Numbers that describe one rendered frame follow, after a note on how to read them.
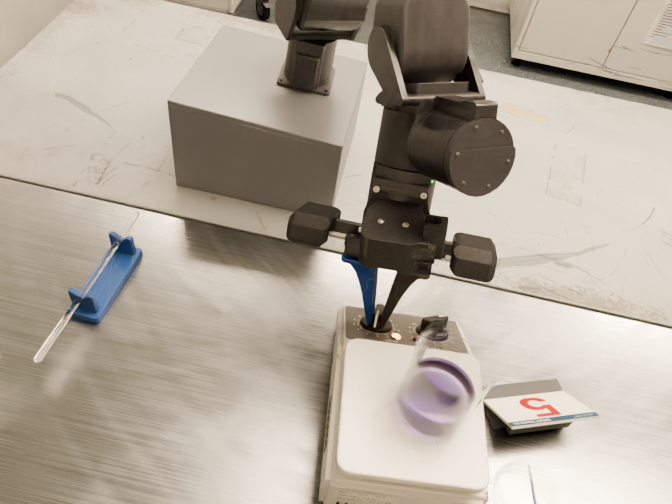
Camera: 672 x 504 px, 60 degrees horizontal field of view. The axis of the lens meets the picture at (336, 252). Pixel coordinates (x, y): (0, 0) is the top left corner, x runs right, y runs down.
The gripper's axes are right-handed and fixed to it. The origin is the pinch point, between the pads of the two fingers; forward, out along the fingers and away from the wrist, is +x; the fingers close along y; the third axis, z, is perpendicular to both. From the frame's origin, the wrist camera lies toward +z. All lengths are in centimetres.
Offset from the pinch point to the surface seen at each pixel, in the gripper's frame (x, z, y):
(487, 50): -31, -260, 12
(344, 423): 6.7, 12.2, -0.2
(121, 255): 3.8, -3.2, -28.8
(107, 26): -19, -40, -54
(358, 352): 3.4, 6.4, -0.6
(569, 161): -10.4, -40.5, 21.1
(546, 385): 8.5, -5.6, 18.2
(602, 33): -45, -241, 59
